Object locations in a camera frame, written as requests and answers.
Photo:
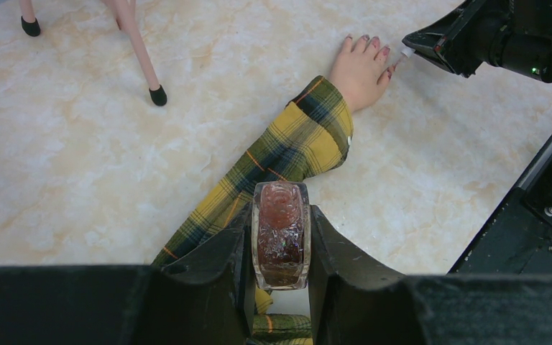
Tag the nail polish bottle white cap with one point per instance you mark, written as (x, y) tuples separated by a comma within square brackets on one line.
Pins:
[(281, 235)]

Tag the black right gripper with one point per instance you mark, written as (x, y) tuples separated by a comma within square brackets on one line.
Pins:
[(473, 33)]

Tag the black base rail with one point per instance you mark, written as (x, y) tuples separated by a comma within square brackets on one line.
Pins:
[(517, 237)]

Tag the mannequin hand painted nails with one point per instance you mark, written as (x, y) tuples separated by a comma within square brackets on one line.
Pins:
[(360, 72)]

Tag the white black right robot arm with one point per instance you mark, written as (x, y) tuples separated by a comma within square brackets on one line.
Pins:
[(513, 35)]

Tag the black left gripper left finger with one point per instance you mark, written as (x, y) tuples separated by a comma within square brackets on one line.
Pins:
[(206, 297)]

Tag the nail polish brush cap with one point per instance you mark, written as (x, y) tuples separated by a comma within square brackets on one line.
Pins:
[(405, 54)]

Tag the yellow plaid shirt sleeve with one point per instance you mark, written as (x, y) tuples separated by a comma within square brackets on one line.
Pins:
[(311, 136)]

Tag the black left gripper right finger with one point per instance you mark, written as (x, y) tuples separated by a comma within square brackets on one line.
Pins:
[(355, 299)]

